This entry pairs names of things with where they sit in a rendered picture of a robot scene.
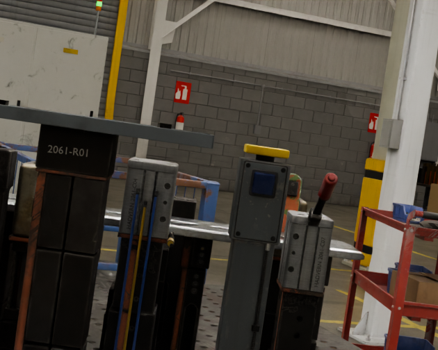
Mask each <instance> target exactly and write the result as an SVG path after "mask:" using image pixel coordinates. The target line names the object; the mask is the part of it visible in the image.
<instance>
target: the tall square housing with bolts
mask: <svg viewBox="0 0 438 350"><path fill-rule="evenodd" d="M127 167H128V168H127V177H126V183H125V189H124V198H123V203H122V212H121V218H120V227H119V232H118V235H117V236H118V237H121V243H120V252H119V258H118V264H117V273H116V278H115V287H114V293H113V302H112V304H111V307H110V308H109V310H108V317H107V322H106V331H105V336H104V346H103V350H151V349H152V340H153V334H154V325H155V320H156V311H157V306H158V304H157V303H156V293H157V288H158V283H159V274H160V268H161V259H162V254H163V245H164V243H165V244H167V241H168V236H169V230H170V220H171V215H172V206H173V201H174V195H175V186H176V181H177V172H178V168H179V165H178V164H177V163H175V162H166V161H160V160H151V159H146V158H137V157H133V158H131V159H129V160H128V165H127Z"/></svg>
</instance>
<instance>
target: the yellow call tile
mask: <svg viewBox="0 0 438 350"><path fill-rule="evenodd" d="M244 152H246V153H251V154H256V160H261V161H266V162H272V163H273V162H274V159H275V157H276V158H285V159H288V158H289V154H290V151H289V150H286V149H278V148H274V147H265V146H259V145H253V144H245V145H244Z"/></svg>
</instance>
